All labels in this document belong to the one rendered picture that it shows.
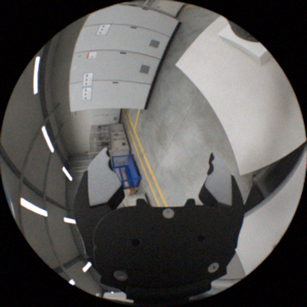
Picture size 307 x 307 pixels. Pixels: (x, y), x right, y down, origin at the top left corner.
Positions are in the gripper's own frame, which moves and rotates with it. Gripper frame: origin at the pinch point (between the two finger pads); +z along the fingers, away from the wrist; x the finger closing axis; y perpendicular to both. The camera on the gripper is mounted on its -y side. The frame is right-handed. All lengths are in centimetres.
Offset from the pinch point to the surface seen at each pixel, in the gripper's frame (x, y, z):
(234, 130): 27.5, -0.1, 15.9
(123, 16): -77, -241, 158
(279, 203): 41.5, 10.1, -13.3
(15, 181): -498, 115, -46
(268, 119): 34.4, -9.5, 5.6
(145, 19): -32, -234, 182
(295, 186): 43.6, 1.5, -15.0
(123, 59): -77, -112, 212
